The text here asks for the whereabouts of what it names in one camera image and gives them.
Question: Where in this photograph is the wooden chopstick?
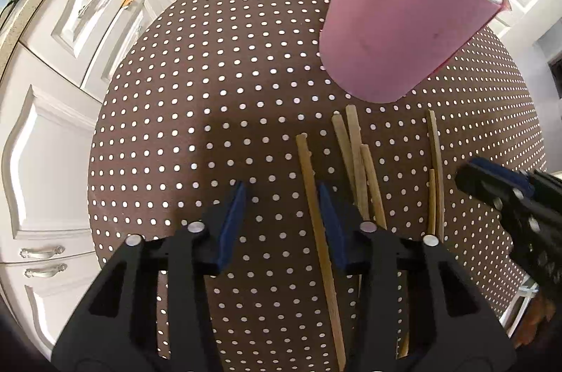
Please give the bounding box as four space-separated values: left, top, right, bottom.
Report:
346 105 370 221
295 133 346 371
428 109 445 242
360 144 388 230

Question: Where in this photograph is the pink paper cup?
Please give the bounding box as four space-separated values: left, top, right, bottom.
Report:
319 0 506 103

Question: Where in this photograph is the cream lower kitchen cabinet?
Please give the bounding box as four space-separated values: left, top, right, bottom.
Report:
1 0 174 356

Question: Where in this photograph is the right hand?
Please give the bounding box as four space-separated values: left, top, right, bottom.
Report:
512 290 556 348

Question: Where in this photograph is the brown polka dot tablecloth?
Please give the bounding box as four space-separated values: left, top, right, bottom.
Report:
89 0 546 371

